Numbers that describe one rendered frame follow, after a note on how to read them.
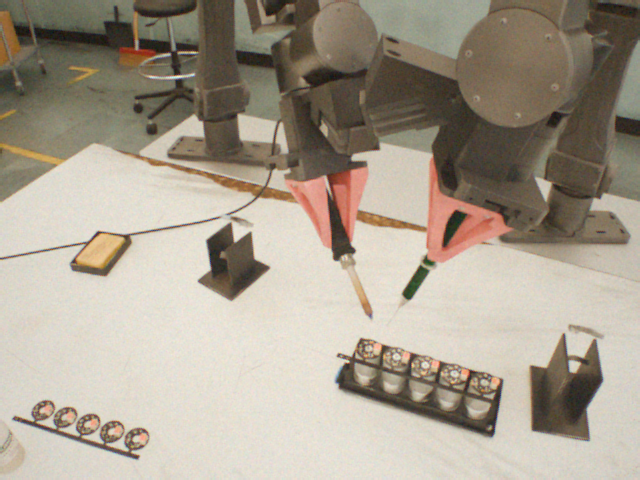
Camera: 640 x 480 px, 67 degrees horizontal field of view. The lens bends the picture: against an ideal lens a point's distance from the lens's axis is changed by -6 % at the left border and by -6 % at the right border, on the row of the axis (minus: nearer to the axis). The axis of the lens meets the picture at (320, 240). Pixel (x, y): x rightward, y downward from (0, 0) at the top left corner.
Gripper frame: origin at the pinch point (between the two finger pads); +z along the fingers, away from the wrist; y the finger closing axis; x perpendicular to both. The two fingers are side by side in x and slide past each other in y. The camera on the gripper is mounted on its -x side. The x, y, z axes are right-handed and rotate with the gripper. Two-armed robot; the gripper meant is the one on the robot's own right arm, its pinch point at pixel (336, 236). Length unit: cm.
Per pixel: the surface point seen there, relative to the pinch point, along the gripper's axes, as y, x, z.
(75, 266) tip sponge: -28.3, 24.5, 0.1
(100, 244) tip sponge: -24.6, 26.9, -1.7
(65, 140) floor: -49, 246, -34
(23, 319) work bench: -35.3, 19.2, 4.1
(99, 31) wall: -21, 389, -125
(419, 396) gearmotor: 2.4, -7.9, 15.6
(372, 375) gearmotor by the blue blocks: -0.8, -4.8, 13.4
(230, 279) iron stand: -9.6, 14.0, 4.8
